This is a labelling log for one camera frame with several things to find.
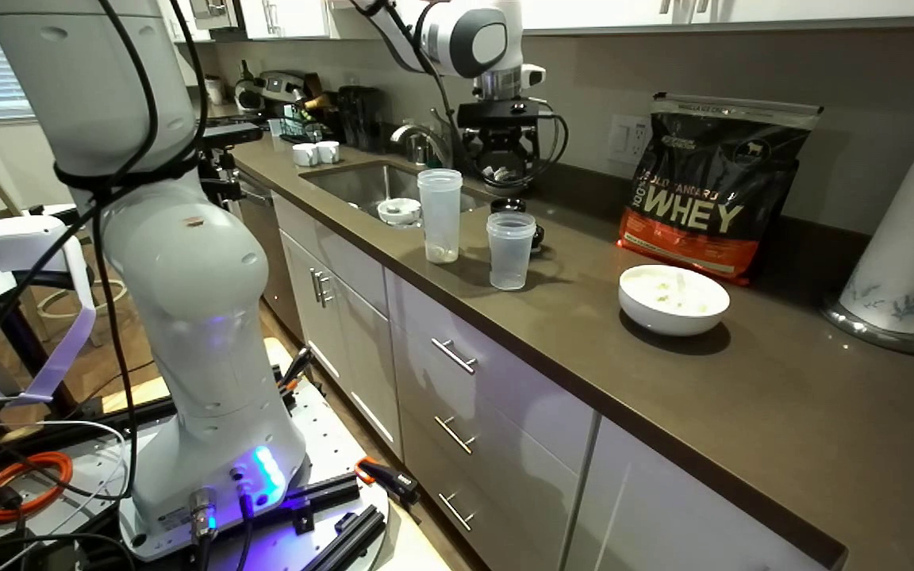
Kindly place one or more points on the chrome faucet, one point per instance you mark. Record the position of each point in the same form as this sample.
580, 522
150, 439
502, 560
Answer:
417, 142

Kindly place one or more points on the tall clear shaker cup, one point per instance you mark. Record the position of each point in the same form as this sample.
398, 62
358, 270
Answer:
438, 195

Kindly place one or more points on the short clear shaker cup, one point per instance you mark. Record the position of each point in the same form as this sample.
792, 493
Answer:
509, 246

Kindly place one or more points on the black whey protein bag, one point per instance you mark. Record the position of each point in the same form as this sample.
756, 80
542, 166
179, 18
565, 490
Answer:
712, 177

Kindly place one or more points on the steel kitchen sink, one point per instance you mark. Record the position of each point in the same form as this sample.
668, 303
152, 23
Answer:
365, 184

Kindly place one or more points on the wall outlet plate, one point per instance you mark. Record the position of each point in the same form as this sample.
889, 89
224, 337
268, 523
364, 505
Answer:
626, 136

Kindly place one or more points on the white cups pair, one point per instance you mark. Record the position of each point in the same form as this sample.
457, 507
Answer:
315, 152

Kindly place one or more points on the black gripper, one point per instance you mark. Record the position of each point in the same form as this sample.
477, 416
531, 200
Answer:
506, 142

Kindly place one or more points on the white bowl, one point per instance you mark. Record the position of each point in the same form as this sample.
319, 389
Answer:
671, 300

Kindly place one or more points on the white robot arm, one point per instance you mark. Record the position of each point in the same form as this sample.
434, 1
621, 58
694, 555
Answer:
109, 95

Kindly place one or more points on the white round sink item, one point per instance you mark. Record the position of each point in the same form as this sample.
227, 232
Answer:
398, 210

